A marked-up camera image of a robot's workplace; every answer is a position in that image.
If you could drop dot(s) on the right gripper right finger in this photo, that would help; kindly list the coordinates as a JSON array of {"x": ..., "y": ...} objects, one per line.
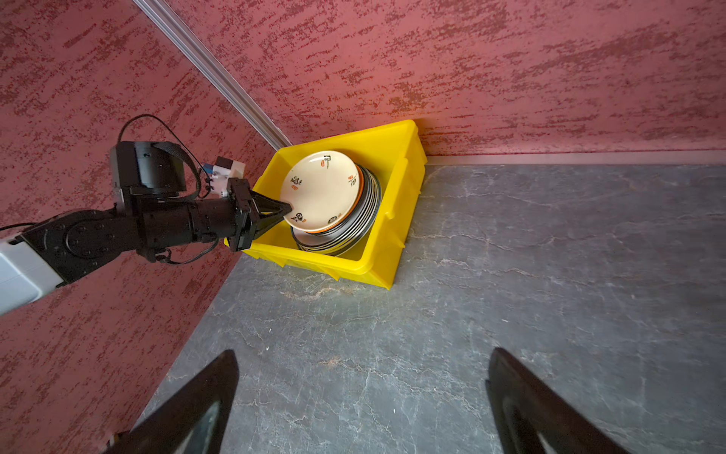
[{"x": 528, "y": 414}]

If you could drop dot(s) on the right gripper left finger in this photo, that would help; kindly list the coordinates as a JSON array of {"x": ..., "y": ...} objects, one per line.
[{"x": 194, "y": 420}]

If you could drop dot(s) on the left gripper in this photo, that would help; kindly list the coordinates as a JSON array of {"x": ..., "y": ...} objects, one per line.
[{"x": 163, "y": 224}]

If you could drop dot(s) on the cream beige plate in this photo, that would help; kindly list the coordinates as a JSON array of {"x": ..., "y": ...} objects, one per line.
[{"x": 322, "y": 189}]

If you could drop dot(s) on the white plate flower outline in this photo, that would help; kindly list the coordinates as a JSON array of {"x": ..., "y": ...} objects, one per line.
[{"x": 352, "y": 231}]

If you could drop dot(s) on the orange plate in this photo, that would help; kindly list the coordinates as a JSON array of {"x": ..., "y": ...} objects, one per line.
[{"x": 354, "y": 210}]

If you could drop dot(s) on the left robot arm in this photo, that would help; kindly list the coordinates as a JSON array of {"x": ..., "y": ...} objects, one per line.
[{"x": 66, "y": 248}]

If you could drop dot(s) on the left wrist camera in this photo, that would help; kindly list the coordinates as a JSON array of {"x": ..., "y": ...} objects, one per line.
[{"x": 167, "y": 171}]

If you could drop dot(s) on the left aluminium corner post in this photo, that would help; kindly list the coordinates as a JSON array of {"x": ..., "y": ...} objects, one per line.
[{"x": 178, "y": 33}]

